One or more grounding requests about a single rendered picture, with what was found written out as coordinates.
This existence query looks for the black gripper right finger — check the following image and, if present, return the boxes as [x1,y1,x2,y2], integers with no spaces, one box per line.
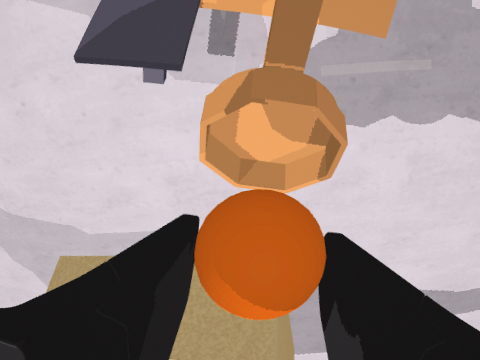
[317,232,480,360]

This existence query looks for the orange ball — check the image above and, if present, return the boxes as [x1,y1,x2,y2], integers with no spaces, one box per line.
[195,189,327,320]

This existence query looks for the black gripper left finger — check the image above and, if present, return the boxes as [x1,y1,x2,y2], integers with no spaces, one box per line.
[0,213,200,360]

